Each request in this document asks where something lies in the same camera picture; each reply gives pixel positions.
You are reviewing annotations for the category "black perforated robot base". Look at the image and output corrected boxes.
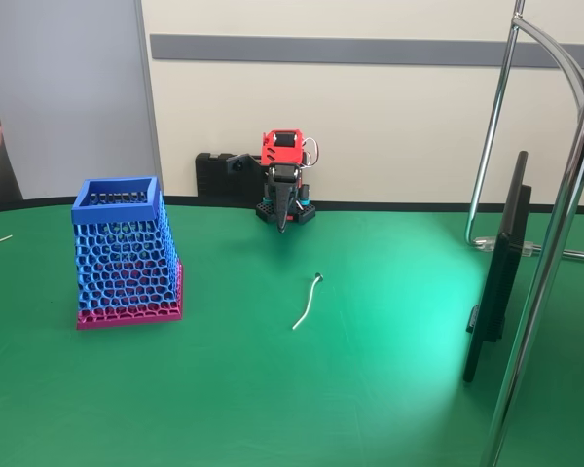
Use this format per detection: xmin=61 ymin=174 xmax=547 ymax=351
xmin=254 ymin=184 xmax=318 ymax=226

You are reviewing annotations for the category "blue and pink mesh basket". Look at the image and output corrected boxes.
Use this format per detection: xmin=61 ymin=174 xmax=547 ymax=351
xmin=71 ymin=175 xmax=185 ymax=332

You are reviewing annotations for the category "black plastic tool case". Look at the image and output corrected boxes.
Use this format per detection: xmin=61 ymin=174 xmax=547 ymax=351
xmin=195 ymin=151 xmax=267 ymax=198

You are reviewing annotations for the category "green table cloth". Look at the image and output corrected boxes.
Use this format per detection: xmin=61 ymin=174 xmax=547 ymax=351
xmin=0 ymin=194 xmax=584 ymax=467

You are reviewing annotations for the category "clear plastic clip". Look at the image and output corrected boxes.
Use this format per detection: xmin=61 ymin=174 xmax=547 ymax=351
xmin=473 ymin=234 xmax=542 ymax=257

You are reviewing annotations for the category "black flat monitor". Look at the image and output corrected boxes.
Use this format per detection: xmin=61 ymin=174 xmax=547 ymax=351
xmin=461 ymin=150 xmax=534 ymax=385

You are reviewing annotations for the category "chrome stand pole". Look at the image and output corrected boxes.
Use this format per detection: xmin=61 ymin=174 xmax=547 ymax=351
xmin=480 ymin=57 xmax=584 ymax=467

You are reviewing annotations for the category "dark chair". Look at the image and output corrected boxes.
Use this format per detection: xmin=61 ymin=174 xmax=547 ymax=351
xmin=0 ymin=89 xmax=24 ymax=205

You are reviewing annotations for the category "white and red servo cable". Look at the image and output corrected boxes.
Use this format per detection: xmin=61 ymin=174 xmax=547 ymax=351
xmin=300 ymin=136 xmax=323 ymax=170

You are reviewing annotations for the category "grey wall rail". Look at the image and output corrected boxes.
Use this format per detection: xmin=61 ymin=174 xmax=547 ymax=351
xmin=149 ymin=33 xmax=584 ymax=70

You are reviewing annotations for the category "curved chrome tube frame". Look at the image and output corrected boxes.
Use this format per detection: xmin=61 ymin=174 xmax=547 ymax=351
xmin=464 ymin=0 xmax=584 ymax=265

